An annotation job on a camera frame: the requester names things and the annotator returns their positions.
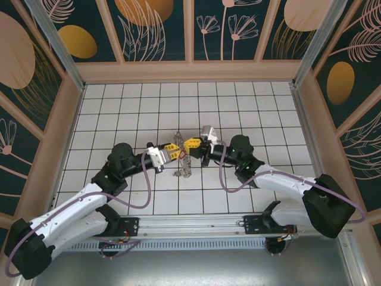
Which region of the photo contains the pile of metal key rings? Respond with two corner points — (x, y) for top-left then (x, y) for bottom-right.
(171, 129), (193, 179)

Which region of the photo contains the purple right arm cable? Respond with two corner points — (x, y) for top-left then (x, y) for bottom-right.
(217, 139), (367, 224)

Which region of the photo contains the short aluminium frame profile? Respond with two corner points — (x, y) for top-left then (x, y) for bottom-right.
(339, 229), (371, 286)

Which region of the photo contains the aluminium frame post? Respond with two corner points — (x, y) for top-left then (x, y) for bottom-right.
(23, 0), (88, 94)
(291, 0), (357, 88)

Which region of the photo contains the slotted grey cable duct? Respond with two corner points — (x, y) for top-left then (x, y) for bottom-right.
(67, 240), (268, 253)

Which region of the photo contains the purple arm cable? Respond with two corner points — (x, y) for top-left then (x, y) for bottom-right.
(217, 139), (367, 224)
(5, 150), (154, 278)

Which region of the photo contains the grey metal sheet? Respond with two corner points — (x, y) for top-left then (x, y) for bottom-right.
(29, 250), (368, 286)

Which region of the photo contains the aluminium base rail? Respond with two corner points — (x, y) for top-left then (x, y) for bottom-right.
(118, 216), (298, 238)

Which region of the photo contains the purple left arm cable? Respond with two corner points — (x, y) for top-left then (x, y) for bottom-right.
(5, 150), (154, 278)

